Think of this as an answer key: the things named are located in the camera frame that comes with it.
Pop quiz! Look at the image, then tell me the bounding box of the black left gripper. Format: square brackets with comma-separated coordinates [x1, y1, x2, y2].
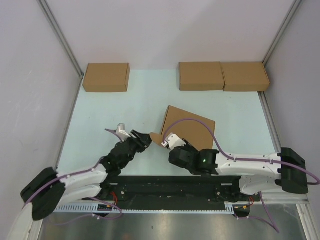
[120, 129, 155, 168]

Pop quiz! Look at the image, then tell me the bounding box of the cardboard box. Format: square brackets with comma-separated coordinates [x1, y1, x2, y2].
[221, 62, 270, 92]
[82, 63, 130, 93]
[150, 105, 216, 151]
[179, 62, 225, 91]

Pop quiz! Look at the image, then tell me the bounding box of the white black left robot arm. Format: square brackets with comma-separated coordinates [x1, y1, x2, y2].
[20, 130, 152, 221]

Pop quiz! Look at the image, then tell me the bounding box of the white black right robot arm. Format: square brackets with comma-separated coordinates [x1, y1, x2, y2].
[162, 134, 309, 201]

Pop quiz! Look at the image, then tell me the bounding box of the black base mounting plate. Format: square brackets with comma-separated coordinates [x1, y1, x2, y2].
[99, 176, 260, 207]

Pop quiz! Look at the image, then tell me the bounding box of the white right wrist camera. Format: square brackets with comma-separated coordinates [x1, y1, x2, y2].
[161, 133, 186, 151]

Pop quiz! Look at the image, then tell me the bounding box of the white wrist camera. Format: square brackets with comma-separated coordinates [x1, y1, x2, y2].
[115, 123, 131, 142]
[161, 133, 186, 151]

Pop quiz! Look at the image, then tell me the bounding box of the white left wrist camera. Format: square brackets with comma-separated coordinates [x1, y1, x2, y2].
[115, 123, 131, 142]

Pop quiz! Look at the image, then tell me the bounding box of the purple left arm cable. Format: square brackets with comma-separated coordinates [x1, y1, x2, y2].
[21, 128, 125, 226]

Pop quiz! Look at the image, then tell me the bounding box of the white slotted cable duct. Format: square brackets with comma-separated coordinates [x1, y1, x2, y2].
[53, 202, 251, 215]

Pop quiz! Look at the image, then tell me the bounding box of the aluminium corner post left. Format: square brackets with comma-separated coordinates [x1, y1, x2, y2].
[36, 0, 84, 78]

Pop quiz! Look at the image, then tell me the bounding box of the aluminium corner post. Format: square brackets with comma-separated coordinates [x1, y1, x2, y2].
[262, 0, 305, 67]
[36, 0, 84, 78]

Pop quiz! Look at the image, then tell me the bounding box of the aluminium corner post right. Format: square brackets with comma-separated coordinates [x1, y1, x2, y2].
[262, 0, 305, 67]

